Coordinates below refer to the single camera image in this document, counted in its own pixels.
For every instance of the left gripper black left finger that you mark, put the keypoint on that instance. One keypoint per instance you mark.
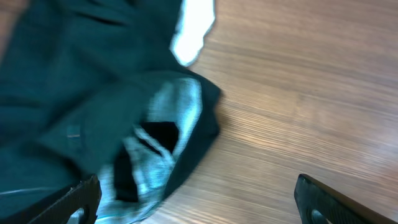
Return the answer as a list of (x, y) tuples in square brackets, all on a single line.
[(60, 206)]

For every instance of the white garment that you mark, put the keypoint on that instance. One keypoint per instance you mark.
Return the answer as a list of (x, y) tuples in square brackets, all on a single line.
[(196, 18)]

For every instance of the black shorts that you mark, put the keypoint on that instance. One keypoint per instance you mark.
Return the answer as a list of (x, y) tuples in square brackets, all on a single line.
[(92, 87)]

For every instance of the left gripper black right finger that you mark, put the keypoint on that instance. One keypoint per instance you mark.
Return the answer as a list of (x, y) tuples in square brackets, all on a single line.
[(318, 203)]

